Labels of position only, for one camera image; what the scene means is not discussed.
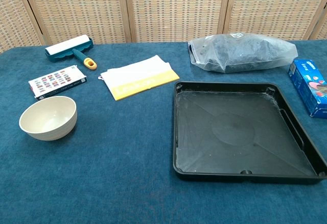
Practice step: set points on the blue table cloth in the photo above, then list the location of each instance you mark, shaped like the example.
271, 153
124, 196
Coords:
115, 157

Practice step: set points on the woven rattan folding screen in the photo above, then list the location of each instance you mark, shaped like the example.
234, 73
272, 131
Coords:
163, 9

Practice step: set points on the white and yellow paper bag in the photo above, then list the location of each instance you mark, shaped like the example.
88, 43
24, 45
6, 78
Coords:
139, 78

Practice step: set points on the blue Oreo cookie box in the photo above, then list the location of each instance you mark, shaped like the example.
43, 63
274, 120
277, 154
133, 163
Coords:
307, 88

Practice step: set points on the black square plastic tray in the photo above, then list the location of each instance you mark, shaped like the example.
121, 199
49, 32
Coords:
235, 129

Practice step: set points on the colourful sticker card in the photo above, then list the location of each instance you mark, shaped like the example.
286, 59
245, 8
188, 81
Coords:
57, 81

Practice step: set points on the teal lint roller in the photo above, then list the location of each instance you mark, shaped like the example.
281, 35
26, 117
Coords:
70, 48

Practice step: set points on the clear bag with dark clothing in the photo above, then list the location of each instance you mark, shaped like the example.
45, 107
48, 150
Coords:
242, 54

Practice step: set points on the cream ceramic bowl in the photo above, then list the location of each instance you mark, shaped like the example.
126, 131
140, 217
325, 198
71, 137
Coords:
48, 120

